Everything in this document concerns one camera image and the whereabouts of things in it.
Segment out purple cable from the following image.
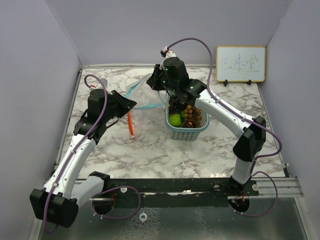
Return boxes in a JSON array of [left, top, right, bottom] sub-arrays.
[[42, 74, 109, 234], [167, 37, 283, 218]]

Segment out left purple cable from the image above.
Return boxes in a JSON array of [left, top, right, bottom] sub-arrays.
[[42, 74, 109, 234]]

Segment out light blue plastic basket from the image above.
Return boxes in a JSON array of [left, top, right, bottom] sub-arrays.
[[165, 93, 210, 141]]

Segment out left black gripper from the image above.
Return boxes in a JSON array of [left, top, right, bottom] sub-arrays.
[[102, 90, 137, 122]]

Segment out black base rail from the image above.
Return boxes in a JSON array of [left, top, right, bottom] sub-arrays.
[[89, 177, 259, 209]]

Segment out white board wooden frame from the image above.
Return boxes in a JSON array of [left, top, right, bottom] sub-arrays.
[[216, 45, 266, 85]]

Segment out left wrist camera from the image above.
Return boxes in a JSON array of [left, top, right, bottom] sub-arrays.
[[101, 78, 108, 88]]

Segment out green round fruit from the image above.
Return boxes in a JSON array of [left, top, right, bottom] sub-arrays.
[[168, 114, 182, 128]]

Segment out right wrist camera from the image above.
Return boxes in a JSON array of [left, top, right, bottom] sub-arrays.
[[160, 46, 177, 60]]

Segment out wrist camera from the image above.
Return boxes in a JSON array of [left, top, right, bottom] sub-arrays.
[[160, 46, 177, 60], [101, 78, 108, 88]]

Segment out reddish brown fruit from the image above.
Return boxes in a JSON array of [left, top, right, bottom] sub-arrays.
[[182, 121, 196, 128]]

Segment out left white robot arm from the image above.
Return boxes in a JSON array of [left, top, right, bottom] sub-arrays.
[[29, 89, 137, 228]]

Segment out clear blue-zipper bag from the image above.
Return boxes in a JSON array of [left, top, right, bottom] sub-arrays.
[[125, 75, 167, 122]]

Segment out clear orange-zipper bag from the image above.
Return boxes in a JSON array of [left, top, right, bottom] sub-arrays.
[[127, 109, 147, 140]]

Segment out brown longan bunch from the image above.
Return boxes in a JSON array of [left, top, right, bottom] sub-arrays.
[[183, 105, 202, 125]]

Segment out aluminium frame rail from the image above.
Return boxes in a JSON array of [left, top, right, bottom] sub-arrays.
[[52, 175, 303, 203]]

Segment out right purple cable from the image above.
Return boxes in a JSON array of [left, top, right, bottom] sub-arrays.
[[167, 37, 283, 218]]

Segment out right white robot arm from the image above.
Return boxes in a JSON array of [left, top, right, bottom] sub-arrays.
[[146, 57, 266, 196]]

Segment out dark purple grape bunch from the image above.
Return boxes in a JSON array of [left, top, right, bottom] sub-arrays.
[[168, 96, 182, 114]]

